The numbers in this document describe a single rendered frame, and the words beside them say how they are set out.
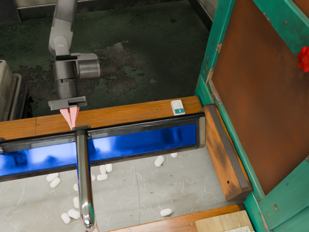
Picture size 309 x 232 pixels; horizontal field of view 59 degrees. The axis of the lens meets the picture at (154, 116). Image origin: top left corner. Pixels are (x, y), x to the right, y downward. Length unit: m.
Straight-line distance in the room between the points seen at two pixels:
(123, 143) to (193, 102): 0.53
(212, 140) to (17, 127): 0.63
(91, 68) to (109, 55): 1.54
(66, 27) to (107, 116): 0.32
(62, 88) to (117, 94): 1.26
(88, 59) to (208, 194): 0.54
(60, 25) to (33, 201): 0.50
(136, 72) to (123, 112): 1.24
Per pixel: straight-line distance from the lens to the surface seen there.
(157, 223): 0.80
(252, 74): 0.72
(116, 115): 0.96
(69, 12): 0.85
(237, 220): 0.83
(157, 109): 0.97
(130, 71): 2.19
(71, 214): 0.83
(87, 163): 0.47
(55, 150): 0.53
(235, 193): 0.78
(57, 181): 0.88
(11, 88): 1.72
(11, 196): 0.92
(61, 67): 0.80
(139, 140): 0.53
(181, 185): 0.87
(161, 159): 0.87
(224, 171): 0.81
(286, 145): 0.64
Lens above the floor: 1.53
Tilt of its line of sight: 53 degrees down
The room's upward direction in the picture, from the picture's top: 5 degrees clockwise
